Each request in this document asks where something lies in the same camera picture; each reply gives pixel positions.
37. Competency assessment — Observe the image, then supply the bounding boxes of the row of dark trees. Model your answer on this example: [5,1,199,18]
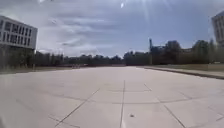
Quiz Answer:
[0,39,224,70]

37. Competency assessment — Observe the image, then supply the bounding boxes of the pale concrete slab pavement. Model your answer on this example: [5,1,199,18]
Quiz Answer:
[0,65,224,128]

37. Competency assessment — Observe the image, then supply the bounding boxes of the distant building with tower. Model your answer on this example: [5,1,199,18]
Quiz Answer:
[148,37,183,65]

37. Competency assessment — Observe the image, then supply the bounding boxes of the grass strip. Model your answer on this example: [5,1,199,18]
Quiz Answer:
[156,63,224,72]

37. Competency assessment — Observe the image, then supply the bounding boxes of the white building with window rows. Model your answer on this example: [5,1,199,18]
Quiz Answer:
[0,15,39,51]

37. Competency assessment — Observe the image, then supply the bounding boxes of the tall pale building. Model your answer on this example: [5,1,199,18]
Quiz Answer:
[211,10,224,46]

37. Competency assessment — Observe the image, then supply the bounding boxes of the low concrete kerb wall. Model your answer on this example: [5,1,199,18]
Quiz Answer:
[139,65,224,81]

